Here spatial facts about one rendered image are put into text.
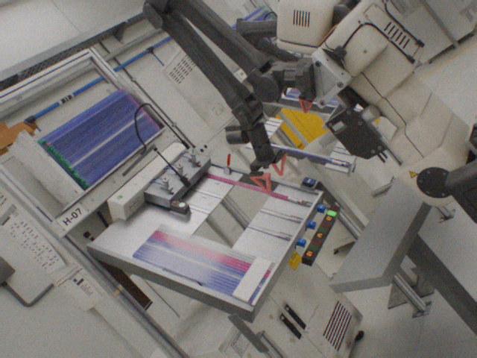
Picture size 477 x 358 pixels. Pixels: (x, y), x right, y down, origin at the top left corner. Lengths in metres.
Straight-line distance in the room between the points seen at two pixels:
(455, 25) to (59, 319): 5.02
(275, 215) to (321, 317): 0.58
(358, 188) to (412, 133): 1.62
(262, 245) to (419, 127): 0.77
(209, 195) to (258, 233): 0.32
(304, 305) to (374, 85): 1.18
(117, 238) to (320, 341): 0.99
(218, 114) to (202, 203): 1.18
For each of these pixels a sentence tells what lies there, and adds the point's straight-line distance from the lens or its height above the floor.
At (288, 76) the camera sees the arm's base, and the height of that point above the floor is 1.22.
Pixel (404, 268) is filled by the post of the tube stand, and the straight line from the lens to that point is 2.53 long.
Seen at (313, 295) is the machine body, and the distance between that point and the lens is 2.31.
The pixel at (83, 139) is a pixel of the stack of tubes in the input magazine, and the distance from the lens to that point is 2.10.
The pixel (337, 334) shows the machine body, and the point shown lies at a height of 0.16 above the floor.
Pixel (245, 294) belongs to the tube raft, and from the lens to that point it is 1.68.
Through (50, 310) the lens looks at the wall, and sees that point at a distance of 3.43.
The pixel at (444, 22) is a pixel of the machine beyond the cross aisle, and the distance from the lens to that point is 6.22.
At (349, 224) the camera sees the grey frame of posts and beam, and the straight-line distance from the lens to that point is 2.16.
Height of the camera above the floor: 1.28
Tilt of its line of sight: 7 degrees down
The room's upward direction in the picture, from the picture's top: 42 degrees counter-clockwise
